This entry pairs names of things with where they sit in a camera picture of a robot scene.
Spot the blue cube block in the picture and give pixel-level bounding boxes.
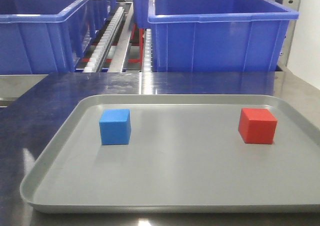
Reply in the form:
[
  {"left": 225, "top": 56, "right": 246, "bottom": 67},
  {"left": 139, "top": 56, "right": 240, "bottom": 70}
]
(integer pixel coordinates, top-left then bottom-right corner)
[{"left": 99, "top": 109, "right": 131, "bottom": 145}]

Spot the red cube block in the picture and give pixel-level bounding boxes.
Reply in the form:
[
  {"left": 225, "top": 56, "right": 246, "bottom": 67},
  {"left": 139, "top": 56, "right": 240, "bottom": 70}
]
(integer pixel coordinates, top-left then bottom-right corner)
[{"left": 238, "top": 108, "right": 278, "bottom": 144}]

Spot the grey plastic tray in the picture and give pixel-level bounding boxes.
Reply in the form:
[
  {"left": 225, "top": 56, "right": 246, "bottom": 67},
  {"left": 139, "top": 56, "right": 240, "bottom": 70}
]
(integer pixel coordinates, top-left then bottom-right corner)
[{"left": 20, "top": 95, "right": 320, "bottom": 213}]

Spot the blue bin front right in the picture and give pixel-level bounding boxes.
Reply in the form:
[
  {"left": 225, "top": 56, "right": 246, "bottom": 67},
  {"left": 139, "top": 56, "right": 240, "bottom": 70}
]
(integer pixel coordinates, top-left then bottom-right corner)
[{"left": 147, "top": 0, "right": 299, "bottom": 72}]

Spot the blue bin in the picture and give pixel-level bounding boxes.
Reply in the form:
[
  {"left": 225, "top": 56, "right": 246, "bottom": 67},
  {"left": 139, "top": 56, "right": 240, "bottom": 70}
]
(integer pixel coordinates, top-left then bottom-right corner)
[
  {"left": 91, "top": 0, "right": 117, "bottom": 33},
  {"left": 0, "top": 0, "right": 96, "bottom": 75},
  {"left": 147, "top": 0, "right": 299, "bottom": 72},
  {"left": 129, "top": 0, "right": 241, "bottom": 29}
]

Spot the blue bin back left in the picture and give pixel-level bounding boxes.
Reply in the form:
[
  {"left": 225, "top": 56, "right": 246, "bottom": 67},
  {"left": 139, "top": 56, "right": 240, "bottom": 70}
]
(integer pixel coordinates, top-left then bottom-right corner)
[{"left": 91, "top": 0, "right": 117, "bottom": 33}]

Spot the blue bin back right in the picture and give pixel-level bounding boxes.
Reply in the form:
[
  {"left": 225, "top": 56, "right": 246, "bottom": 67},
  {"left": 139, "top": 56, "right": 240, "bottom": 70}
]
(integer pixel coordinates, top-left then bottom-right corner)
[{"left": 129, "top": 0, "right": 241, "bottom": 29}]

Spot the blue bin front left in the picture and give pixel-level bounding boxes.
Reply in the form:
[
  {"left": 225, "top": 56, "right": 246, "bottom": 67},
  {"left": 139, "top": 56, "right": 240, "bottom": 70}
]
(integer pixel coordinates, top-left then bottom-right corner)
[{"left": 0, "top": 0, "right": 96, "bottom": 75}]

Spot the red shelf frame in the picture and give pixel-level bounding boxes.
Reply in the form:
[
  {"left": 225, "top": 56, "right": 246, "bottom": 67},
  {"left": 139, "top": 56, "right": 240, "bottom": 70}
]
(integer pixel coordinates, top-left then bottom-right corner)
[{"left": 75, "top": 22, "right": 144, "bottom": 72}]

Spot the white roller rail right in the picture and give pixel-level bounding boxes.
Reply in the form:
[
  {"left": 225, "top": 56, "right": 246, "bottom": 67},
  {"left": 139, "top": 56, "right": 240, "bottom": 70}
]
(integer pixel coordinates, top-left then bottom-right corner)
[{"left": 142, "top": 29, "right": 153, "bottom": 72}]

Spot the white roller rail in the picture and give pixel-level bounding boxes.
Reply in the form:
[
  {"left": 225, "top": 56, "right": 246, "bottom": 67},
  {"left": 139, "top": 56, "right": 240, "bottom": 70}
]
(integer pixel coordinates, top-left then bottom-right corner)
[
  {"left": 142, "top": 29, "right": 153, "bottom": 72},
  {"left": 83, "top": 7, "right": 125, "bottom": 73}
]

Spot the white roller rail left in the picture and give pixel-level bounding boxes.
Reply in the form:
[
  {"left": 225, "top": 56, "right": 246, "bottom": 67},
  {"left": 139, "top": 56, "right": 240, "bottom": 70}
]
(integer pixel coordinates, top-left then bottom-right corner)
[{"left": 83, "top": 7, "right": 125, "bottom": 73}]

